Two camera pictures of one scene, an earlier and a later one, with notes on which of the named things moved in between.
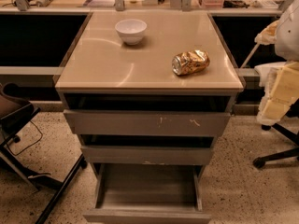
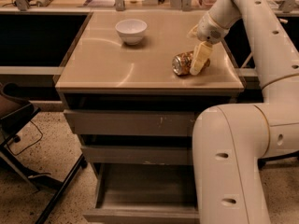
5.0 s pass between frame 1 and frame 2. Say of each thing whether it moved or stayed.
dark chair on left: stayed
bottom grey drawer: stayed
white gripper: moved
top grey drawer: stayed
